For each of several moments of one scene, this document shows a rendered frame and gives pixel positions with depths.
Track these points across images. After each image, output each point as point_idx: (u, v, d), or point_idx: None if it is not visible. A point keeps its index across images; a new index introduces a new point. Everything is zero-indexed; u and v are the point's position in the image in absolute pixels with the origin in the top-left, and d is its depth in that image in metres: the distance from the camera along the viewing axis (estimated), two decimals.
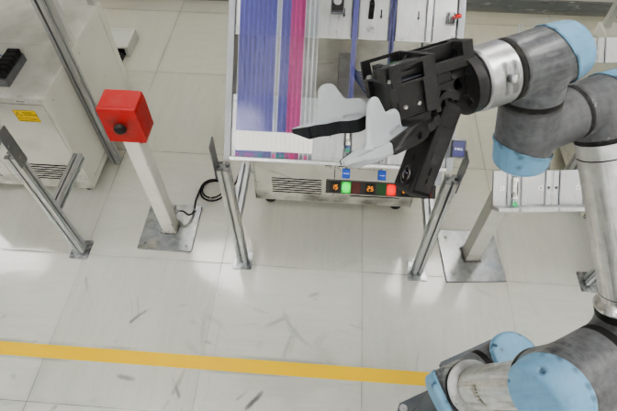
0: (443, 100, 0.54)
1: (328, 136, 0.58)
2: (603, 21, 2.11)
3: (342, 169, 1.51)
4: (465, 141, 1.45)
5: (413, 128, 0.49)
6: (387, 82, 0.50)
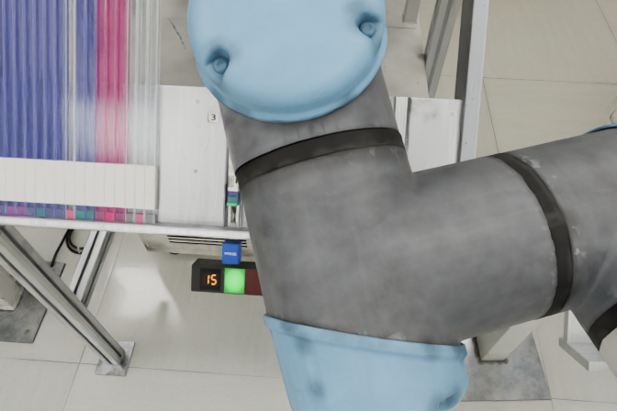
0: None
1: None
2: None
3: (222, 243, 0.68)
4: None
5: None
6: None
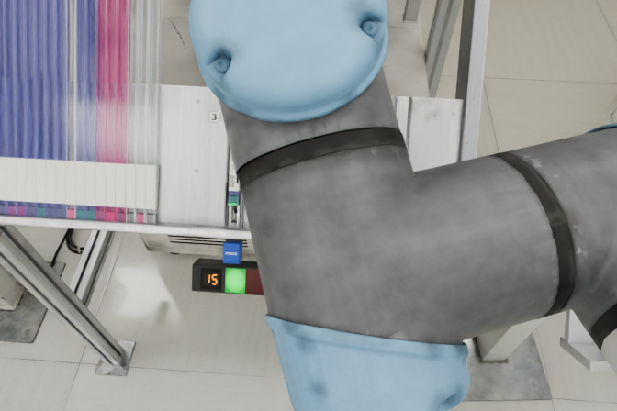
0: None
1: None
2: None
3: (223, 243, 0.68)
4: None
5: None
6: None
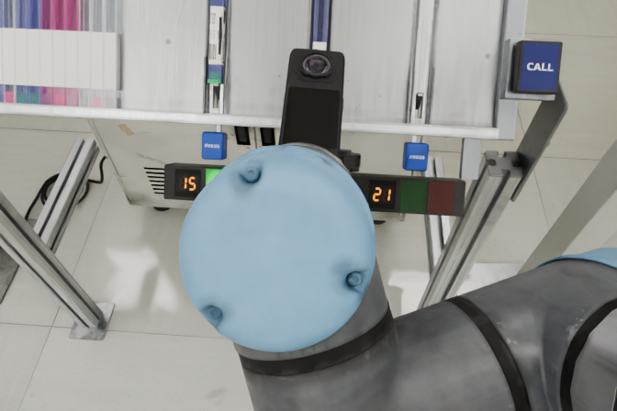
0: None
1: None
2: None
3: (203, 133, 0.53)
4: (559, 45, 0.47)
5: None
6: None
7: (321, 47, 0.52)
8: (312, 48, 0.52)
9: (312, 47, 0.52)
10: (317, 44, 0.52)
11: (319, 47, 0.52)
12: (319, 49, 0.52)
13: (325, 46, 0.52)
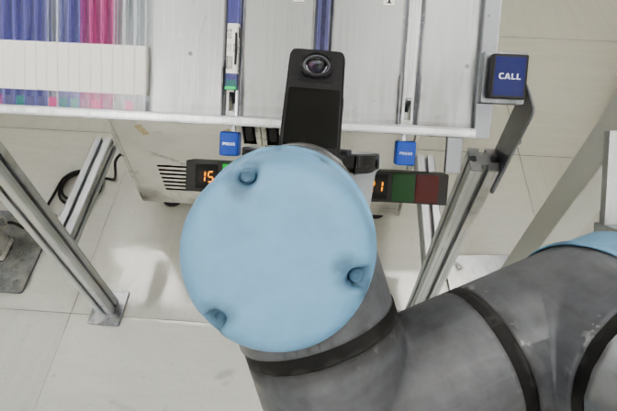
0: None
1: None
2: None
3: (220, 132, 0.61)
4: (526, 58, 0.56)
5: (366, 170, 0.43)
6: None
7: None
8: None
9: None
10: None
11: None
12: None
13: None
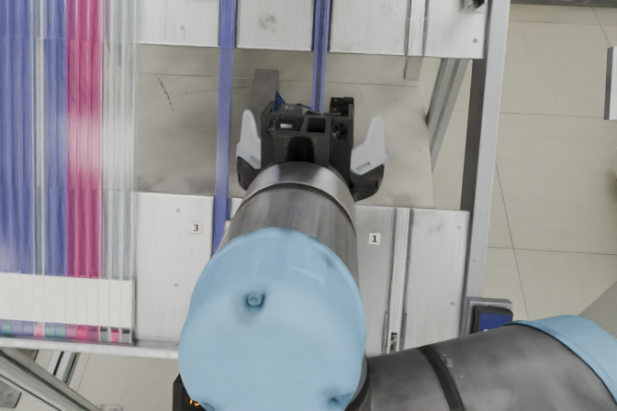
0: None
1: None
2: None
3: None
4: (510, 316, 0.56)
5: (248, 171, 0.44)
6: None
7: None
8: None
9: None
10: None
11: None
12: None
13: None
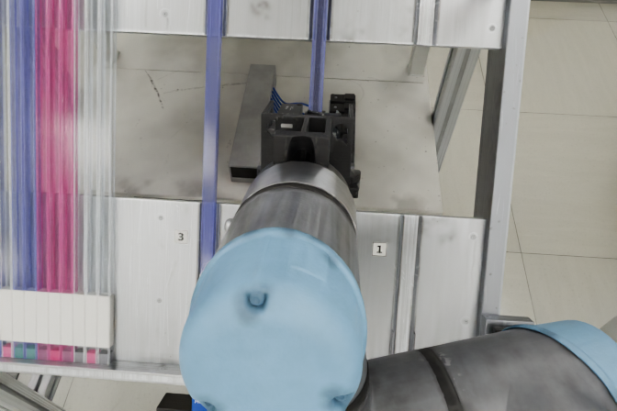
0: None
1: None
2: None
3: None
4: None
5: None
6: None
7: None
8: None
9: None
10: None
11: None
12: None
13: None
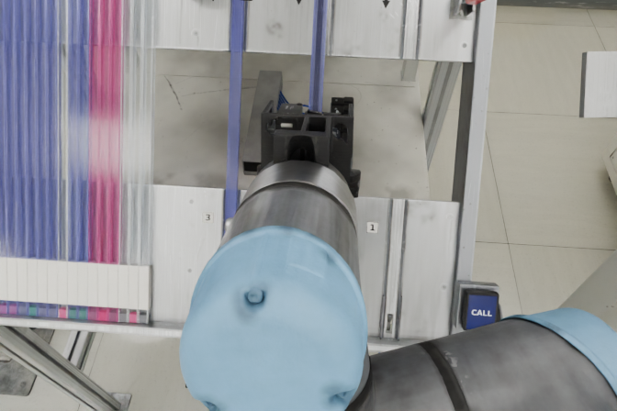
0: None
1: None
2: None
3: None
4: (497, 297, 0.61)
5: None
6: None
7: None
8: None
9: None
10: None
11: None
12: None
13: None
